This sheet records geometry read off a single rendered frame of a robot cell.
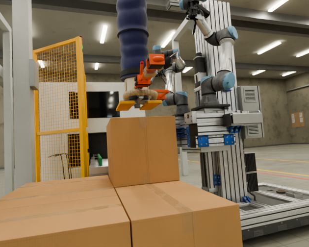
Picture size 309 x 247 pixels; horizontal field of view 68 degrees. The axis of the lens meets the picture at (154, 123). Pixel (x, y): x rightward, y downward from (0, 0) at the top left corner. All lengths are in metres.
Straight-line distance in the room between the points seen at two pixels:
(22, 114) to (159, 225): 2.24
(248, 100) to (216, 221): 1.48
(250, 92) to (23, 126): 2.29
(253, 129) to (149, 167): 1.13
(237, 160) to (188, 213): 1.35
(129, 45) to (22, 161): 1.71
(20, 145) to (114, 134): 1.59
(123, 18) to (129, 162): 1.03
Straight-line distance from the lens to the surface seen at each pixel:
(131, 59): 1.70
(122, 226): 0.80
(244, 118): 1.81
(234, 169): 2.13
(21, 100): 2.84
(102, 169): 2.03
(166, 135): 1.42
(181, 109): 2.25
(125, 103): 1.53
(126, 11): 1.85
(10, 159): 5.07
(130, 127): 1.37
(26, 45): 3.00
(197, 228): 0.88
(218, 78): 1.80
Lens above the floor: 0.79
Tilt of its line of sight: 5 degrees up
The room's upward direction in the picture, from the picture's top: 4 degrees counter-clockwise
